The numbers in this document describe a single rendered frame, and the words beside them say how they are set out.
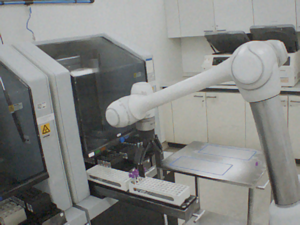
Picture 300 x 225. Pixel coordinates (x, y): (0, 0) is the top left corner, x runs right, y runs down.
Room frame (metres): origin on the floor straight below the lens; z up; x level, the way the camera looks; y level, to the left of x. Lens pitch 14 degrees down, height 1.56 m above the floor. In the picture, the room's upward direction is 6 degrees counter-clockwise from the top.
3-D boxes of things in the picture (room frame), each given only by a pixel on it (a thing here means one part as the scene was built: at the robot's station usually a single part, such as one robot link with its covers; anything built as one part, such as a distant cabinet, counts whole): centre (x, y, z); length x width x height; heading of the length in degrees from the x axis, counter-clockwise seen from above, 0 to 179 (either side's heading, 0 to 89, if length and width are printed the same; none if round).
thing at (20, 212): (1.12, 0.66, 0.85); 0.12 x 0.02 x 0.06; 144
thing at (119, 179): (1.51, 0.26, 0.83); 0.30 x 0.10 x 0.06; 53
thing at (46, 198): (1.24, 0.57, 0.85); 0.12 x 0.02 x 0.06; 143
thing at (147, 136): (1.33, 0.03, 1.10); 0.08 x 0.07 x 0.09; 143
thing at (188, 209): (1.40, 0.11, 0.78); 0.73 x 0.14 x 0.09; 53
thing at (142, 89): (1.32, 0.04, 1.28); 0.13 x 0.11 x 0.16; 149
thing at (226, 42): (3.77, -1.06, 1.22); 0.62 x 0.56 x 0.64; 141
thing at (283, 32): (3.42, -1.52, 1.24); 0.62 x 0.56 x 0.69; 144
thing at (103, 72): (1.89, 0.38, 1.28); 0.61 x 0.51 x 0.63; 143
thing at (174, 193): (1.32, 0.00, 0.83); 0.30 x 0.10 x 0.06; 53
